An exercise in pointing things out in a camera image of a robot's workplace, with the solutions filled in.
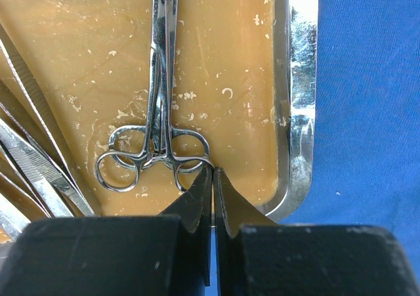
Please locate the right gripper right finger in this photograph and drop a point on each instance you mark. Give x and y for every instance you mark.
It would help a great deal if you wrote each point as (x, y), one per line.
(256, 256)

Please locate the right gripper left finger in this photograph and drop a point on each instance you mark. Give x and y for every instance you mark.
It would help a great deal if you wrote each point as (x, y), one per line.
(166, 254)

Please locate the steel forceps clamp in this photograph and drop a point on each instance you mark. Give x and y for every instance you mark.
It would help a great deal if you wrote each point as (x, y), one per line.
(158, 130)

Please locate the blue surgical cloth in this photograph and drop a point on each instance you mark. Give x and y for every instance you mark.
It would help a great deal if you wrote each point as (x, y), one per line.
(366, 133)

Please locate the steel tray orange liner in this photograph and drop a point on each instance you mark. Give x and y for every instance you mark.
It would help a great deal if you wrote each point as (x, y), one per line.
(244, 79)

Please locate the steel scalpel handle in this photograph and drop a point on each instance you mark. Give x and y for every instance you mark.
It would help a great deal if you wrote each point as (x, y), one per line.
(13, 222)

